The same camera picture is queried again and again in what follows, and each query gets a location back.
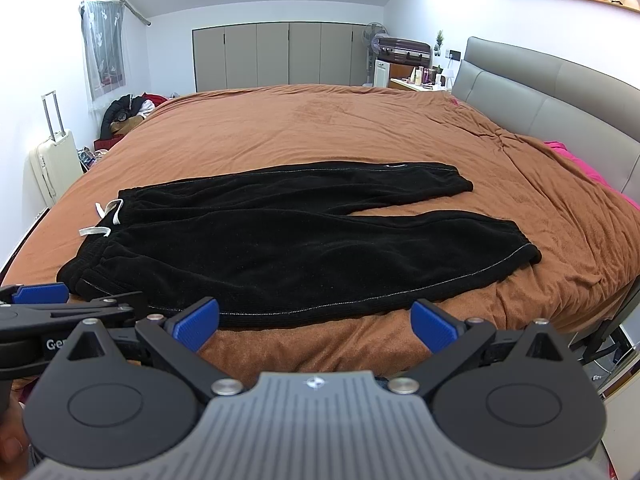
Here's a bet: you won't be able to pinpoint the black sweatpants with white drawstring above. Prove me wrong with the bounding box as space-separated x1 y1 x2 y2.
58 162 541 330

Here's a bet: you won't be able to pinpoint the person's left hand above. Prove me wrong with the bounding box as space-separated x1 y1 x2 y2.
0 398 29 479

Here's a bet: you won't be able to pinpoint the cream suitcase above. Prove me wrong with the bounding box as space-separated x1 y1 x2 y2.
29 91 84 208

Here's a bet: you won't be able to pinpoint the brown bed cover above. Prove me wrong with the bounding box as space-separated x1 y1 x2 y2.
6 86 639 382

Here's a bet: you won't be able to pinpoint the pile of clothes on floor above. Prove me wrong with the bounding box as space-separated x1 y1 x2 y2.
93 93 168 151

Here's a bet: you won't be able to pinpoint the pink pillow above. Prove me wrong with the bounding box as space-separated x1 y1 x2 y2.
544 141 612 188

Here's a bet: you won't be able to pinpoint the grey padded headboard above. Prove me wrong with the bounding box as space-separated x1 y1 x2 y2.
452 36 639 200

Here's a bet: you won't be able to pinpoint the wooden bedside table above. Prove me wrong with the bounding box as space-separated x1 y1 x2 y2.
387 64 449 92

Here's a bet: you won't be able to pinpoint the window curtain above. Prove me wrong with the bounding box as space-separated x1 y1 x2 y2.
80 1 126 101

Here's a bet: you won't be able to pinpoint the white air purifier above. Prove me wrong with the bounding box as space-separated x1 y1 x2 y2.
373 60 390 88

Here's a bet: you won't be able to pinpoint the grey built-in wardrobe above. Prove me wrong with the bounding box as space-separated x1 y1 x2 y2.
192 22 368 91

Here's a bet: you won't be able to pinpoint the small potted plant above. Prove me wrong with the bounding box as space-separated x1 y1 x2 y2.
434 30 444 56

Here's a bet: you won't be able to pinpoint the purple suitcase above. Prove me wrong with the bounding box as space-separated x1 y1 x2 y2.
377 35 432 67

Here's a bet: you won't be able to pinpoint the standing fan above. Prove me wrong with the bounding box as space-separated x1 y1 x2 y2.
362 22 387 86

